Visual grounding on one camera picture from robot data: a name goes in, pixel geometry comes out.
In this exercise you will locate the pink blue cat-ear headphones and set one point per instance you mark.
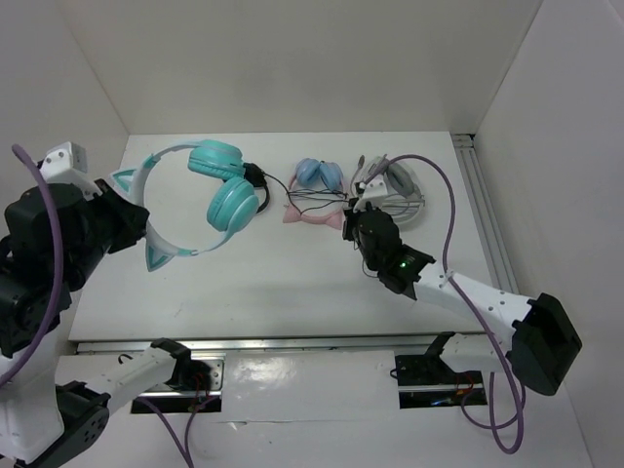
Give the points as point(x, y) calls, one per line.
point(316, 194)

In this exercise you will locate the aluminium front rail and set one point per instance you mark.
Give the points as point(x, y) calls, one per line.
point(297, 343)

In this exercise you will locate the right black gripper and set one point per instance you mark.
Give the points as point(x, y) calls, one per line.
point(350, 216)

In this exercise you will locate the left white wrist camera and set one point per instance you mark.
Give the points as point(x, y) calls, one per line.
point(67, 163)

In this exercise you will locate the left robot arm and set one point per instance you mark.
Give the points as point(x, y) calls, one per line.
point(44, 424)

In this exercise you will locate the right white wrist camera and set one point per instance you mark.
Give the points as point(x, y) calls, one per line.
point(370, 194)

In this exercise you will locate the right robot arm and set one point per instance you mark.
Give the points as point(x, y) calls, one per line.
point(535, 335)

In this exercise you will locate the white grey headset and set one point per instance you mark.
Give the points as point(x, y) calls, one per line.
point(405, 201)

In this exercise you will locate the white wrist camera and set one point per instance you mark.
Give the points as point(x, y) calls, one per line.
point(67, 163)
point(370, 194)

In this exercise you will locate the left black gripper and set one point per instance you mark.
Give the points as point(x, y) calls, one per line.
point(132, 217)

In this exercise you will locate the black on-ear headphones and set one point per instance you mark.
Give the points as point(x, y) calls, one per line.
point(256, 176)

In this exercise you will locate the aluminium side rail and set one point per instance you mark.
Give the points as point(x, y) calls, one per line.
point(498, 261)

